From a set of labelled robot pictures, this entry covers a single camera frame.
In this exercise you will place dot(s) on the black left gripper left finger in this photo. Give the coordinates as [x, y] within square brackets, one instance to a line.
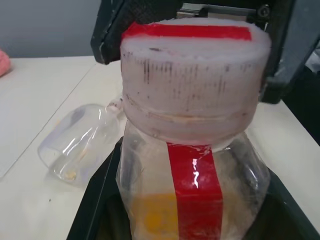
[95, 205]

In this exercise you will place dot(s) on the clear wine glass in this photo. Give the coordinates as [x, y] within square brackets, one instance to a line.
[75, 135]

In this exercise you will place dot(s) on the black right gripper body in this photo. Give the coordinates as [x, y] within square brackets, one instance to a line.
[225, 7]

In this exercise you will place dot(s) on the white padded bottle cap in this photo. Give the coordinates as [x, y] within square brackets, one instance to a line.
[187, 87]

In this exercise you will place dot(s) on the dark bulky object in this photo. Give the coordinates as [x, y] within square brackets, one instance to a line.
[307, 105]

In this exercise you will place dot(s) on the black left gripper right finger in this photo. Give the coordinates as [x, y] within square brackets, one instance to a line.
[295, 220]

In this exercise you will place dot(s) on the clear plastic bottle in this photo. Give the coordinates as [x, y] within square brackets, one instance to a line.
[150, 175]

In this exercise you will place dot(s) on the pink cloth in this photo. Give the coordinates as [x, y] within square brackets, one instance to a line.
[3, 63]

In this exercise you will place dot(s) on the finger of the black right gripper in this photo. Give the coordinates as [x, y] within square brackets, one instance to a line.
[292, 37]
[112, 25]

